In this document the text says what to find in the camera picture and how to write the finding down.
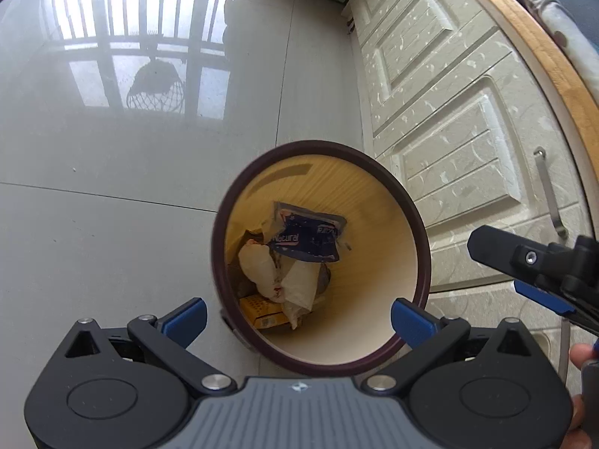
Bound person's right hand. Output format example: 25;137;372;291
564;343;599;449

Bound blue and white snack packet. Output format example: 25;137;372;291
269;201;352;263

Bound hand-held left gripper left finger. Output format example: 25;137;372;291
62;296;238;394

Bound wood-look bin with brown rim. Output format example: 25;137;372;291
210;140;432;364

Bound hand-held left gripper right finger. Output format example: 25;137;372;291
364;297;538;394

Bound yellow carton box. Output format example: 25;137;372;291
240;294;291;330

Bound printed blanket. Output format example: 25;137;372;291
524;0;599;57

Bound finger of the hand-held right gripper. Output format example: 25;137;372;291
468;224;599;293
512;281;599;337

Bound cream bench cabinet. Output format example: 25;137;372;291
346;0;599;384

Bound white wrapper with orange edge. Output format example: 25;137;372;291
280;259;325;330

